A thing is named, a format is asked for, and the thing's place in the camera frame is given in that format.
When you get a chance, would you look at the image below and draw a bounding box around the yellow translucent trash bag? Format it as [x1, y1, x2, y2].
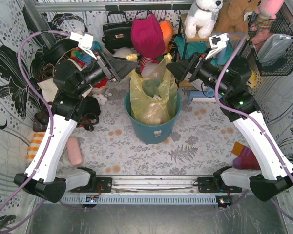
[129, 54, 178, 125]

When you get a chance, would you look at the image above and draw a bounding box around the brown leather bag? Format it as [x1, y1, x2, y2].
[33, 111, 49, 132]

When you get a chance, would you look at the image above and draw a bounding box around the aluminium front rail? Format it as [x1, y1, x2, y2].
[26, 174, 290, 195]

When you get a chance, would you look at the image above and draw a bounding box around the pink sponge block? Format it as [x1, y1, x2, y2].
[66, 137, 83, 166]

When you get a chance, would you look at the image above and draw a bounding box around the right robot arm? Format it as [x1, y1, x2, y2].
[166, 52, 293, 201]

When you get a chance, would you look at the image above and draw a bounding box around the black wire basket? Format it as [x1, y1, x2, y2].
[249, 12, 293, 76]

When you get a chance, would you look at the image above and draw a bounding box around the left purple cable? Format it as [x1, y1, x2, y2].
[0, 30, 71, 234]

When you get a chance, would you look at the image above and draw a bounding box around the cream canvas tote bag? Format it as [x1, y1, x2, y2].
[38, 78, 58, 102]

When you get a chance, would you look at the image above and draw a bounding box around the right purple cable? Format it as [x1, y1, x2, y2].
[214, 31, 293, 222]

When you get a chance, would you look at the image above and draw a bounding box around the teal folded cloth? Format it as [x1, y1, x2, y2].
[174, 36, 233, 62]

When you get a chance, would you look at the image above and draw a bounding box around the white plush lamb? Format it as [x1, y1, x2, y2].
[112, 47, 136, 60]

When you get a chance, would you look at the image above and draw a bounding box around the orange plush toy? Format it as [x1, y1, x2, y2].
[159, 21, 173, 53]

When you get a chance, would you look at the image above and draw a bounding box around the colourful print bag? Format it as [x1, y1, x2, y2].
[70, 41, 101, 68]

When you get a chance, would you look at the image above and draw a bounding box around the crumpled white paper trash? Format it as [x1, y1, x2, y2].
[153, 95, 162, 100]

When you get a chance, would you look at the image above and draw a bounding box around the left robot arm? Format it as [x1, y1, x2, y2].
[14, 48, 138, 203]

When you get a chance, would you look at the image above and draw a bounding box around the brown teddy bear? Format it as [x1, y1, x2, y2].
[215, 0, 261, 40]

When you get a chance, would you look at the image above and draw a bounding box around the purple cable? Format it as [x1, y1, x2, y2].
[0, 30, 71, 234]
[214, 31, 293, 222]

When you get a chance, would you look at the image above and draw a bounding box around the magenta cloth hat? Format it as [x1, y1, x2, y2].
[131, 14, 166, 59]

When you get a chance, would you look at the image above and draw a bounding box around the silver foil pouch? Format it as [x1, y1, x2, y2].
[257, 34, 293, 63]

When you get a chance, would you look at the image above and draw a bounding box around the black leather handbag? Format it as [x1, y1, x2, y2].
[102, 11, 134, 53]

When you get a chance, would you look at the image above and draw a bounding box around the teal plastic trash bin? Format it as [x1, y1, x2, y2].
[124, 91, 182, 144]

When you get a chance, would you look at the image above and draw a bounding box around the yellow plush duck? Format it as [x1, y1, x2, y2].
[247, 69, 256, 88]

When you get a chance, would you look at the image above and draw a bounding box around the pink plush toy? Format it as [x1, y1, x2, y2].
[254, 0, 284, 29]

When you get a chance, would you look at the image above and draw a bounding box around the purple orange sock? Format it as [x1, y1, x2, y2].
[232, 142, 260, 170]

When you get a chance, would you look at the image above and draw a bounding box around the white plush dog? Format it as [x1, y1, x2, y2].
[184, 0, 223, 39]

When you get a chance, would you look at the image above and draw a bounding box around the orange checkered towel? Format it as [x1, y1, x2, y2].
[26, 132, 45, 163]

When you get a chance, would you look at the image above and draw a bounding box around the light blue floor squeegee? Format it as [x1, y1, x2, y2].
[190, 48, 220, 98]

